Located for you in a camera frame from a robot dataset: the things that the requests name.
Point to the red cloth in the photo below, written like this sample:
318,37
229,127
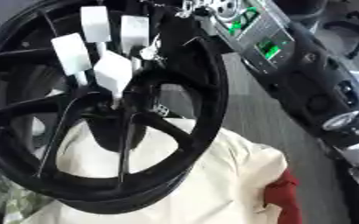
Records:
285,198

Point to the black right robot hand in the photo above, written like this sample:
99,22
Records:
180,43

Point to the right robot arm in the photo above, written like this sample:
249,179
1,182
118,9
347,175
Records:
300,73

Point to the black spoked wheel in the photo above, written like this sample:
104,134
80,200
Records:
208,96

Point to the black office chair base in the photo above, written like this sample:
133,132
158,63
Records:
355,32

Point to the cream cloth cover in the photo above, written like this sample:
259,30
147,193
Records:
223,180

